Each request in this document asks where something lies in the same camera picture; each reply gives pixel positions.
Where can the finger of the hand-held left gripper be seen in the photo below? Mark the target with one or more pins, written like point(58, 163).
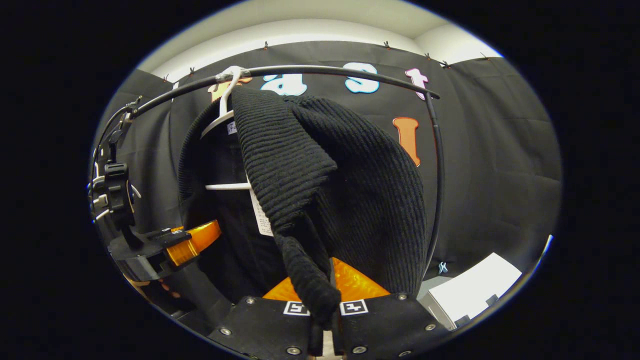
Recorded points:
point(197, 237)

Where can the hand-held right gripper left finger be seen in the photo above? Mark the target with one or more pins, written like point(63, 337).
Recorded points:
point(260, 325)

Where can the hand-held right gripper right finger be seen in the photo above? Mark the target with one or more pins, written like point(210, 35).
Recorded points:
point(385, 327)

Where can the black knit sweater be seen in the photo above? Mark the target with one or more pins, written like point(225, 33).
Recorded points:
point(300, 165)

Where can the white plastic hanger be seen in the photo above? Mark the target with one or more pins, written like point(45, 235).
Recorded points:
point(227, 100)

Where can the small blue clip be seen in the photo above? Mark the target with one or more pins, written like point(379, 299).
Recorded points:
point(442, 267)

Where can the white box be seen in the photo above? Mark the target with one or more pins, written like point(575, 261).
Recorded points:
point(475, 285)

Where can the black backdrop cloth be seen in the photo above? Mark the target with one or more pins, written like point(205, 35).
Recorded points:
point(500, 150)

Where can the row of small cloth clips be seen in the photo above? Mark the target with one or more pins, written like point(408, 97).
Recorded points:
point(386, 45)

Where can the black clothes rail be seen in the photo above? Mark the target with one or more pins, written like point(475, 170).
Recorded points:
point(325, 68)

